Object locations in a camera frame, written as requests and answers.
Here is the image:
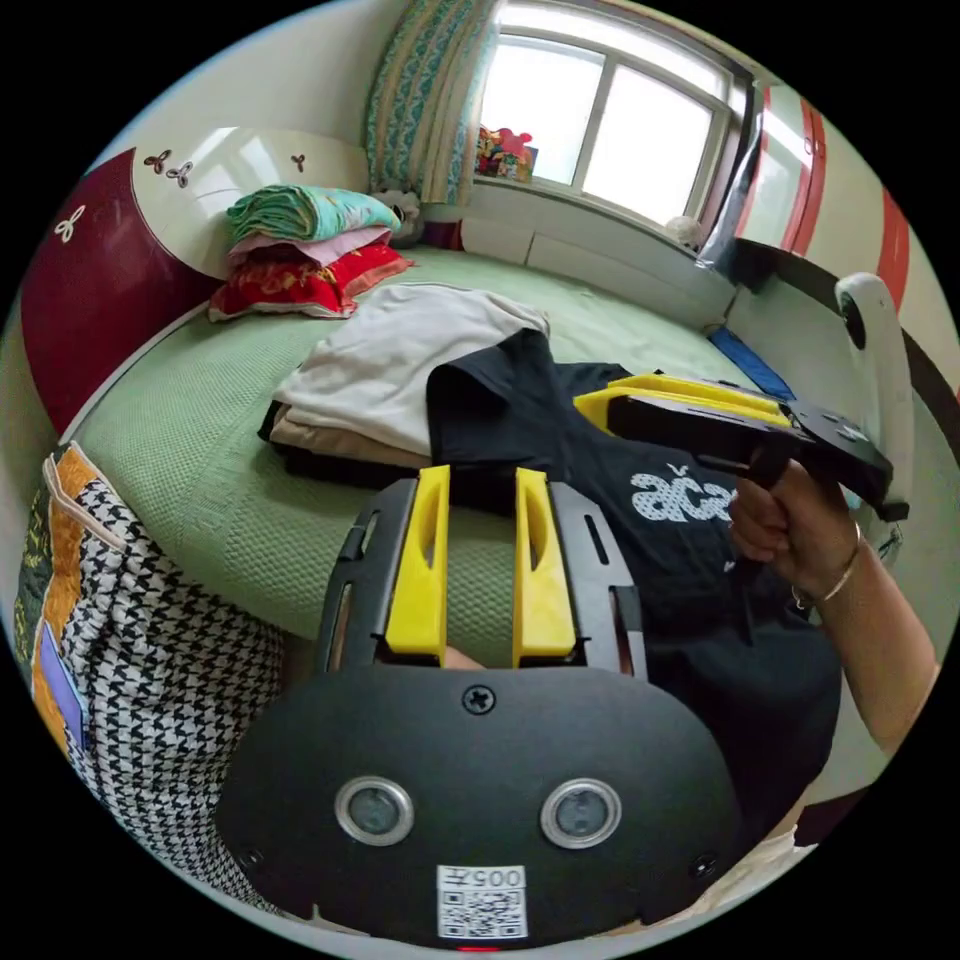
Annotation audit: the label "green folded blanket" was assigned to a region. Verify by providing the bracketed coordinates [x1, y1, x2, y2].
[226, 184, 404, 245]

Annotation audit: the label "colourful toys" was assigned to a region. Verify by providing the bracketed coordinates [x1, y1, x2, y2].
[473, 124, 540, 184]

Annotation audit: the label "houndstooth patchwork cushion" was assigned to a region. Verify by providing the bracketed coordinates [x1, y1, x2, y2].
[12, 440, 290, 913]

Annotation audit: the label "red patterned pillow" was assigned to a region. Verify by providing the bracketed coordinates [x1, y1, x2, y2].
[207, 242, 416, 324]

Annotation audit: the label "blue cloth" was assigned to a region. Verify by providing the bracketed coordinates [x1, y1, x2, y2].
[707, 324, 798, 404]

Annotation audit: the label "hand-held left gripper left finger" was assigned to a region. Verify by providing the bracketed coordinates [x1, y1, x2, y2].
[384, 464, 452, 666]

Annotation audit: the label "pile of clothes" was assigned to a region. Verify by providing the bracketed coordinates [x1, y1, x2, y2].
[257, 283, 554, 493]

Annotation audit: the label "black t-shirt with white print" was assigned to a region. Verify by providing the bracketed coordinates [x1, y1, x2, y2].
[425, 328, 844, 853]

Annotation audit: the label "person's right forearm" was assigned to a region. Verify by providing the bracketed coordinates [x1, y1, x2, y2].
[793, 524, 941, 757]

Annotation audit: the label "cupboard with red stripes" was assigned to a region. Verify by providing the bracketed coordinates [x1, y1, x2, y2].
[733, 80, 913, 316]

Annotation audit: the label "window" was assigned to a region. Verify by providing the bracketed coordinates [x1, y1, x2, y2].
[472, 3, 754, 230]

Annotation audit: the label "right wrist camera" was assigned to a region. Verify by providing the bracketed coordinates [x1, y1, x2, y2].
[834, 272, 918, 519]

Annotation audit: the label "bed with green mat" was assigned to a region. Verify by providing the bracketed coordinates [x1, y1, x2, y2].
[20, 127, 759, 669]

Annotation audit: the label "person's right hand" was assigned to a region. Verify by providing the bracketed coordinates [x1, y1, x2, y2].
[725, 457, 864, 603]

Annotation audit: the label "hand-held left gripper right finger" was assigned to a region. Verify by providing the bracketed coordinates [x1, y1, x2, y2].
[512, 467, 580, 670]

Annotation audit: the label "grey plush toy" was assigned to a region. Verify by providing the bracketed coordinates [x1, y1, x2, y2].
[372, 185, 424, 250]

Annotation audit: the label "green patterned curtain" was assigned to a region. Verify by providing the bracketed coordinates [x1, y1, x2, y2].
[364, 0, 502, 208]

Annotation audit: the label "pink folded blanket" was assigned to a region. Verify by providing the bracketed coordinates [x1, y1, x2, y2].
[227, 227, 397, 270]

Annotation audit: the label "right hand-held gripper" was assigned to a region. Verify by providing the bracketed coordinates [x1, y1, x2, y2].
[572, 372, 911, 524]

